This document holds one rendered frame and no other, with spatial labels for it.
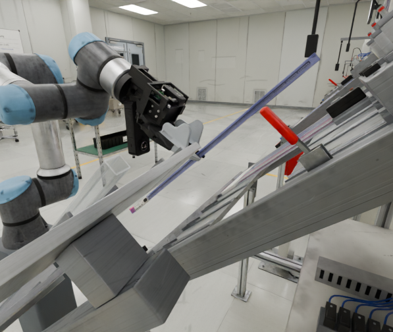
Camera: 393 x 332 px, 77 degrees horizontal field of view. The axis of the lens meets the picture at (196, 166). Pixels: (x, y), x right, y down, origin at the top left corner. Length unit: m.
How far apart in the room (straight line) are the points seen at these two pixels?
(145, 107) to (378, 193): 0.37
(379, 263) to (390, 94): 0.67
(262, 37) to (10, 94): 9.22
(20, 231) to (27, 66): 0.56
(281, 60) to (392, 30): 8.98
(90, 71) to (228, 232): 0.41
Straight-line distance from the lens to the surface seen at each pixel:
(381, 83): 0.32
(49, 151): 1.03
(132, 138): 0.53
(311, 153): 0.33
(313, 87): 9.16
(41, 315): 1.27
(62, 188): 1.07
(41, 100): 0.58
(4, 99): 0.57
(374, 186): 0.30
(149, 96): 0.46
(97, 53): 0.56
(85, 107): 0.61
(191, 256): 0.44
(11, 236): 1.11
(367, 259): 0.93
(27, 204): 1.05
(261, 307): 1.51
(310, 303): 0.73
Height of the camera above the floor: 1.13
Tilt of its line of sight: 21 degrees down
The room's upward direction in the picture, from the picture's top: straight up
